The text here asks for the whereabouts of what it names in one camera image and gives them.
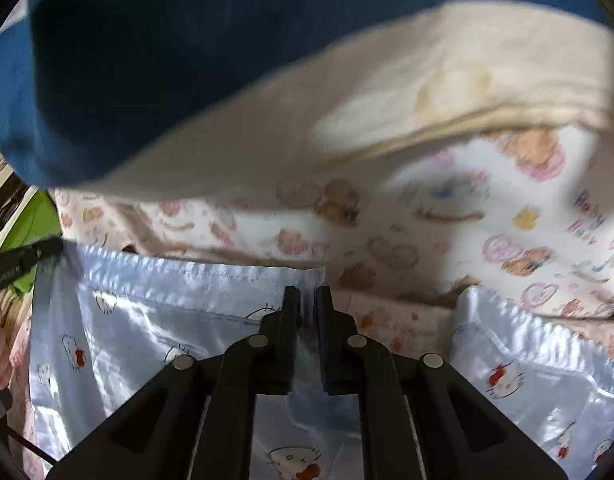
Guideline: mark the printed bed sheet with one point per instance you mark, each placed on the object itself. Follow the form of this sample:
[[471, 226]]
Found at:
[[387, 220]]

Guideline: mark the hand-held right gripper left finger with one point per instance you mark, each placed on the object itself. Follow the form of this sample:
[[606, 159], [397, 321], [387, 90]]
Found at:
[[289, 345]]

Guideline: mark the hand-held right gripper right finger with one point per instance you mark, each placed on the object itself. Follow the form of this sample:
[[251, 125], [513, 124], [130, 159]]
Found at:
[[322, 345]]

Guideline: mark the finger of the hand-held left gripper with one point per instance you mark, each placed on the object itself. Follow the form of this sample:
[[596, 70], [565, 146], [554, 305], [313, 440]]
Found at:
[[22, 262]]

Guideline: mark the bright green object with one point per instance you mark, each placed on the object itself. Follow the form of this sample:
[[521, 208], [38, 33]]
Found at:
[[37, 220]]

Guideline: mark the orange blue cream striped blanket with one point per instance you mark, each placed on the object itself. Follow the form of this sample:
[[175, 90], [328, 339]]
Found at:
[[337, 85]]

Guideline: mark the light blue printed pants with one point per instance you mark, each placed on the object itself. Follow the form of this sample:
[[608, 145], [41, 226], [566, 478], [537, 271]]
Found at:
[[137, 300]]

